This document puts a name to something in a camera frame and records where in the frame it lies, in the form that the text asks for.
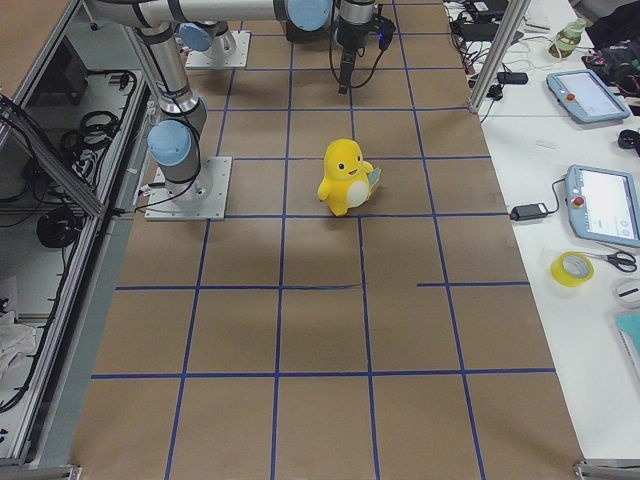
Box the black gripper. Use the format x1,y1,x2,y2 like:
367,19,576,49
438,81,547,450
335,0,395,94

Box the yellow plush dinosaur toy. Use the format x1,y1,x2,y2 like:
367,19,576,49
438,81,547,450
317,139,381,217

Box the green drink bottle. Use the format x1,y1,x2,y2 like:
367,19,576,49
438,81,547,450
548,18,587,59

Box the blue teach pendant far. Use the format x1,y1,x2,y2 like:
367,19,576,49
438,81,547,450
546,69,631,124

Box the blue teach pendant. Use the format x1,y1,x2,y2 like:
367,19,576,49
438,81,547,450
564,165,639,248
546,69,631,124

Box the black power adapter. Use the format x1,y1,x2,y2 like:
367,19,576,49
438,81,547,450
509,203,550,222

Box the blue teach pendant near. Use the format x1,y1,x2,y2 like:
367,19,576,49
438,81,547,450
564,165,639,248

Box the yellow tape roll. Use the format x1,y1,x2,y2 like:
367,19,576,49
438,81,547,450
550,251,595,288

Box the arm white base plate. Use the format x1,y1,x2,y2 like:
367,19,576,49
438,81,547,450
184,30,251,70
144,157,232,221

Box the aluminium frame post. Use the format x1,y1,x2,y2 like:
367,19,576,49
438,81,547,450
468,0,530,113

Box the aluminium frame rail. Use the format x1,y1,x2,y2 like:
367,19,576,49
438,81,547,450
1,1,148,469

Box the black handled scissors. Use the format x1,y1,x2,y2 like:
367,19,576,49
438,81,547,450
581,250,638,273

